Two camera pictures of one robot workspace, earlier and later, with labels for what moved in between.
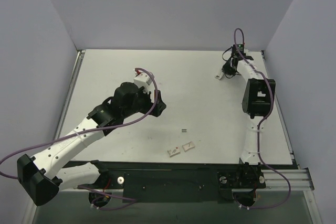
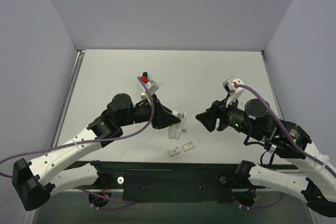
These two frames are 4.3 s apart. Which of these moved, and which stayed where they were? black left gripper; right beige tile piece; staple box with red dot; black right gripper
Moved: black right gripper; black left gripper
Stayed: right beige tile piece; staple box with red dot
